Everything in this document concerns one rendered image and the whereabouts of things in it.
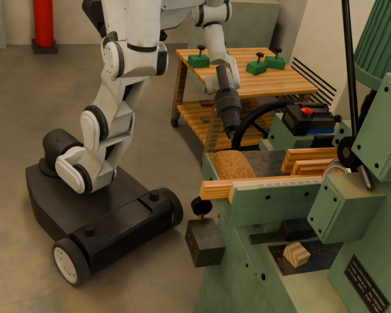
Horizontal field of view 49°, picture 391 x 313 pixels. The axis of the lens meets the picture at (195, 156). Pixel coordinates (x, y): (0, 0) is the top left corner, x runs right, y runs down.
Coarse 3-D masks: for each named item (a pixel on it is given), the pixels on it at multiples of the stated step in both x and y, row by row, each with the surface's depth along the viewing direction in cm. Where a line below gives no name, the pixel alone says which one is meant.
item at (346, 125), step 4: (344, 120) 101; (348, 120) 102; (340, 124) 102; (344, 124) 100; (348, 124) 100; (340, 128) 102; (344, 128) 100; (348, 128) 99; (336, 132) 103; (340, 132) 101; (344, 132) 100; (348, 132) 99; (336, 136) 103; (340, 136) 102; (344, 136) 101; (348, 136) 99; (336, 140) 103; (340, 140) 102; (336, 144) 103; (336, 148) 104
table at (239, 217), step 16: (208, 160) 109; (256, 160) 112; (272, 160) 113; (208, 176) 110; (256, 176) 107; (224, 208) 100; (240, 208) 96; (256, 208) 98; (272, 208) 99; (288, 208) 101; (304, 208) 103; (240, 224) 100
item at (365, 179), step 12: (348, 0) 82; (348, 12) 82; (348, 24) 82; (348, 36) 81; (348, 48) 81; (348, 60) 81; (348, 72) 81; (348, 84) 82; (348, 144) 80; (348, 156) 80; (360, 168) 79
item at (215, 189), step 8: (272, 176) 101; (280, 176) 101; (288, 176) 102; (296, 176) 102; (304, 176) 103; (208, 184) 95; (216, 184) 95; (224, 184) 96; (200, 192) 97; (208, 192) 95; (216, 192) 96; (224, 192) 97
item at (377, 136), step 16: (384, 80) 67; (384, 96) 67; (368, 112) 71; (384, 112) 67; (368, 128) 71; (384, 128) 67; (368, 144) 71; (384, 144) 67; (368, 160) 71; (384, 160) 67; (384, 176) 68
